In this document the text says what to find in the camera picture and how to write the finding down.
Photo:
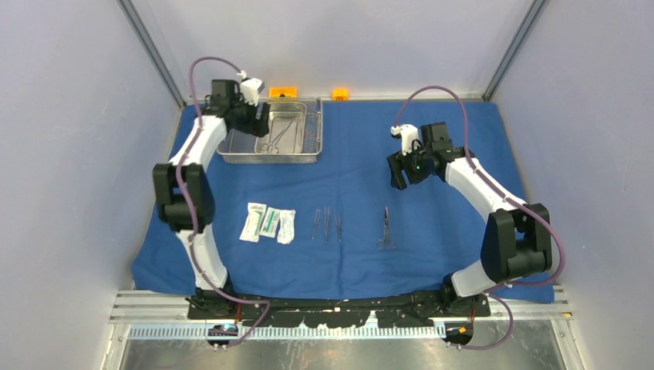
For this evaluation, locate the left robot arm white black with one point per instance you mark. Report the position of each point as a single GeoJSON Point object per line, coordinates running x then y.
{"type": "Point", "coordinates": [184, 199]}

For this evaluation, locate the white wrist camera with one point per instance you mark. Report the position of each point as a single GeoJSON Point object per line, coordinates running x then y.
{"type": "Point", "coordinates": [409, 138]}
{"type": "Point", "coordinates": [250, 88]}

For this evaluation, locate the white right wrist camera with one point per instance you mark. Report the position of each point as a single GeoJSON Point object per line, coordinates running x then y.
{"type": "Point", "coordinates": [409, 138]}

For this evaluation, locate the aluminium front frame rail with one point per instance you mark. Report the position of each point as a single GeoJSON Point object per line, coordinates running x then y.
{"type": "Point", "coordinates": [150, 315]}

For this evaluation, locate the steel surgical forceps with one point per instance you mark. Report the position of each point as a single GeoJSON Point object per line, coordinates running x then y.
{"type": "Point", "coordinates": [272, 145]}

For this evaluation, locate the white sterile pouch packet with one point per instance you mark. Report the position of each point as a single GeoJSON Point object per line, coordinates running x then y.
{"type": "Point", "coordinates": [251, 229]}

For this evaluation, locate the green white small packet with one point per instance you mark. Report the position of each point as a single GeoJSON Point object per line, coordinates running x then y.
{"type": "Point", "coordinates": [270, 222]}

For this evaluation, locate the large orange plastic block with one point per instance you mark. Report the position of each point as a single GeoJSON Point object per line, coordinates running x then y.
{"type": "Point", "coordinates": [283, 92]}

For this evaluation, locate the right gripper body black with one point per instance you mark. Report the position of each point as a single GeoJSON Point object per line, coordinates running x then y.
{"type": "Point", "coordinates": [416, 164]}

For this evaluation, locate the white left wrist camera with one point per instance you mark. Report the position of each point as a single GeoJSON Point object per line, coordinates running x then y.
{"type": "Point", "coordinates": [250, 88]}

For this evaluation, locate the steel tweezers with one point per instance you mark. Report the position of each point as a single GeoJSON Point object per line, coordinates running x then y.
{"type": "Point", "coordinates": [338, 226]}
{"type": "Point", "coordinates": [326, 223]}
{"type": "Point", "coordinates": [315, 223]}

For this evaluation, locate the clear plastic packet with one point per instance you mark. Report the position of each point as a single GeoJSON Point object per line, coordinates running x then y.
{"type": "Point", "coordinates": [286, 233]}

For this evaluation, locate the small orange plastic block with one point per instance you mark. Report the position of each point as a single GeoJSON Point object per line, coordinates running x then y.
{"type": "Point", "coordinates": [340, 94]}

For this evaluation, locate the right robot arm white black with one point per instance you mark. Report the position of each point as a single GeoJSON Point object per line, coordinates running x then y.
{"type": "Point", "coordinates": [515, 244]}

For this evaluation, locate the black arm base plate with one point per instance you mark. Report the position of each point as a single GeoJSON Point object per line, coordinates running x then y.
{"type": "Point", "coordinates": [416, 309]}

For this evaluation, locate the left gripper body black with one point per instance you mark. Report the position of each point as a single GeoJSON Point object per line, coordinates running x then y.
{"type": "Point", "coordinates": [247, 117]}

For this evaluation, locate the steel surgical scissors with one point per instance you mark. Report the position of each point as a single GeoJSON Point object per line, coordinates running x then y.
{"type": "Point", "coordinates": [386, 242]}

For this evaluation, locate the blue surgical drape cloth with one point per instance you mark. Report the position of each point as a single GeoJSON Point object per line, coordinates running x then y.
{"type": "Point", "coordinates": [437, 232]}

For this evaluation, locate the wire mesh instrument basket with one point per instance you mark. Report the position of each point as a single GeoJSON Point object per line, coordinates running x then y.
{"type": "Point", "coordinates": [239, 147]}

